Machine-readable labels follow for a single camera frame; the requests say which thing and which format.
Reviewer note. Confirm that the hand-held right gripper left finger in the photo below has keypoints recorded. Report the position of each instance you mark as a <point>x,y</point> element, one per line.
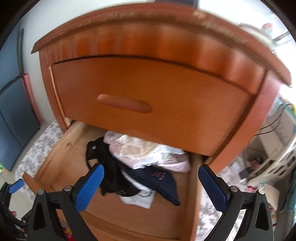
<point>89,187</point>

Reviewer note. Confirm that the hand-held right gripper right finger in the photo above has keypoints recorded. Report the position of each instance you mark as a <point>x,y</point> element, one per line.
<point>212,187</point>

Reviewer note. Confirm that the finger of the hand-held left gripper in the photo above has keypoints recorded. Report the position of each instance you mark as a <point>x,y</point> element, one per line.
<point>16,185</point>

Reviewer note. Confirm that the black lace garment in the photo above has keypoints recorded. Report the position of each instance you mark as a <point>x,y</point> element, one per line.
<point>108,166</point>

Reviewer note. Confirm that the wooden drawer with clothes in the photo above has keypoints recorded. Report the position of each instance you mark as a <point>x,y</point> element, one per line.
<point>69,153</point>

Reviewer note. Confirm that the white garment with black band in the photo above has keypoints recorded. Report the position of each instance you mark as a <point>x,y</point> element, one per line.
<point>138,199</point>

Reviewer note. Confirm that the navy garment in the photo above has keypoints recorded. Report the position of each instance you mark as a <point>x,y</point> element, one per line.
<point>161,180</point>

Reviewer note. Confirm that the pink garment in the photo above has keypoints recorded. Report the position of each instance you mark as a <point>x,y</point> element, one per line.
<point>143,153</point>

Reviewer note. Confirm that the grey floral mattress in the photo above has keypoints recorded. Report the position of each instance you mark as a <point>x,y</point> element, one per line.
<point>39,150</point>

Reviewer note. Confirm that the red floral blanket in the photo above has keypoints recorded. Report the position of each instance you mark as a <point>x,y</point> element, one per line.
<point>66,231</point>

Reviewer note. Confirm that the white plastic basket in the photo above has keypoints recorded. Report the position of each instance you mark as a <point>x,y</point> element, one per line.
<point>282,162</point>

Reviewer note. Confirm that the white shelf unit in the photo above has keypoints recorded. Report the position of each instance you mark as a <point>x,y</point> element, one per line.
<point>279,129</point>

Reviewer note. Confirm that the pink foam roll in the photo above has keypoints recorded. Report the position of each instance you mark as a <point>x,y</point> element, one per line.
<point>31,97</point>

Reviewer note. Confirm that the plain wooden drawer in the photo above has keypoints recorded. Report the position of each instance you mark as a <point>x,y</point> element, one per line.
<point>173,92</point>

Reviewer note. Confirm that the wooden nightstand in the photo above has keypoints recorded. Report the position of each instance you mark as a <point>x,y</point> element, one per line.
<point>161,39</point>

